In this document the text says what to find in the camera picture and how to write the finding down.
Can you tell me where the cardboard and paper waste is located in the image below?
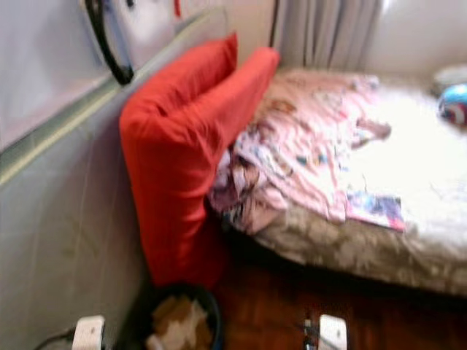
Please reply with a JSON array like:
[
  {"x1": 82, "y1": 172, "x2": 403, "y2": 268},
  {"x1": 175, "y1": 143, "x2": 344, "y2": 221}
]
[{"x1": 150, "y1": 294, "x2": 212, "y2": 350}]

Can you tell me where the black waste bin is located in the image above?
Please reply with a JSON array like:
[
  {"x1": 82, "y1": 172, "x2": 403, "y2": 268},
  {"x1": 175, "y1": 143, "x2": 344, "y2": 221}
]
[{"x1": 128, "y1": 283, "x2": 223, "y2": 350}]

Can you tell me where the colourful comic book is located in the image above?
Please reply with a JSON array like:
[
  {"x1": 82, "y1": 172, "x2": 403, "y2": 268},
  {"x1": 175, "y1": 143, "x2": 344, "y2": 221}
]
[{"x1": 345, "y1": 190, "x2": 407, "y2": 233}]

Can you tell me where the grey curtain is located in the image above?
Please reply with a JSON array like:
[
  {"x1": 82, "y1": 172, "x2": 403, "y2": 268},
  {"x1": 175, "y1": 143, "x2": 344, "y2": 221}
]
[{"x1": 270, "y1": 0, "x2": 384, "y2": 71}]

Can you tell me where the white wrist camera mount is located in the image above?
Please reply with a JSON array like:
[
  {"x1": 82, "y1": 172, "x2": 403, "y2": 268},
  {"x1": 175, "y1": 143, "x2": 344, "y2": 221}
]
[
  {"x1": 73, "y1": 315, "x2": 107, "y2": 350},
  {"x1": 317, "y1": 314, "x2": 349, "y2": 350}
]

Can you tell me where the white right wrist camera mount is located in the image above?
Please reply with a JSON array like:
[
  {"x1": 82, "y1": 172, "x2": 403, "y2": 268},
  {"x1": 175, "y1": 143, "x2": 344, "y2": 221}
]
[{"x1": 317, "y1": 314, "x2": 349, "y2": 350}]

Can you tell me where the grey pillow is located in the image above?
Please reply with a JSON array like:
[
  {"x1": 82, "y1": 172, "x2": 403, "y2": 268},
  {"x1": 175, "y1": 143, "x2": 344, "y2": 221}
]
[{"x1": 432, "y1": 64, "x2": 467, "y2": 96}]

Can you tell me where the red white blue striped pillow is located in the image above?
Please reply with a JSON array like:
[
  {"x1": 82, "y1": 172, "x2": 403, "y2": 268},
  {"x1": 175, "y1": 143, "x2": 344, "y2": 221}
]
[{"x1": 438, "y1": 83, "x2": 467, "y2": 128}]

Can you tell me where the large red cushion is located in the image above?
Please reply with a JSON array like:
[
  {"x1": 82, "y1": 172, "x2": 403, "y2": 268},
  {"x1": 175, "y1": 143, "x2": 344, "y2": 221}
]
[
  {"x1": 120, "y1": 31, "x2": 239, "y2": 147},
  {"x1": 120, "y1": 46, "x2": 282, "y2": 289}
]

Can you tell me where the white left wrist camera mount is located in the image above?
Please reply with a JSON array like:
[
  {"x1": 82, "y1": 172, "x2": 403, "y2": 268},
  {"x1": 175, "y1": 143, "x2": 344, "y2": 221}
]
[{"x1": 73, "y1": 315, "x2": 107, "y2": 350}]

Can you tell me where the pink cartoon print blanket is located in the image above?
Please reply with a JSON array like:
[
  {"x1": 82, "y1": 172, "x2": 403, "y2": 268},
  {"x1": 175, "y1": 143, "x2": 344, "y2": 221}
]
[{"x1": 208, "y1": 71, "x2": 393, "y2": 236}]

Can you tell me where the bed with beige floral sheet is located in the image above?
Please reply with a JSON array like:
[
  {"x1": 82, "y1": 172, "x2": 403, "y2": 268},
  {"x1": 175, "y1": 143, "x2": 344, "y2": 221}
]
[{"x1": 219, "y1": 67, "x2": 467, "y2": 296}]

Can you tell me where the grey-green quilted upright mattress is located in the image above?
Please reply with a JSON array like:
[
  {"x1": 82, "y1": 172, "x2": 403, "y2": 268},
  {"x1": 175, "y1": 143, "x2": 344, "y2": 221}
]
[{"x1": 0, "y1": 6, "x2": 231, "y2": 350}]

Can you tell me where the black curved strap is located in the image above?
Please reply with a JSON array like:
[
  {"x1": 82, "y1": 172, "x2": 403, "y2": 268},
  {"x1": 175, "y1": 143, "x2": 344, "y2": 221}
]
[{"x1": 84, "y1": 0, "x2": 136, "y2": 86}]

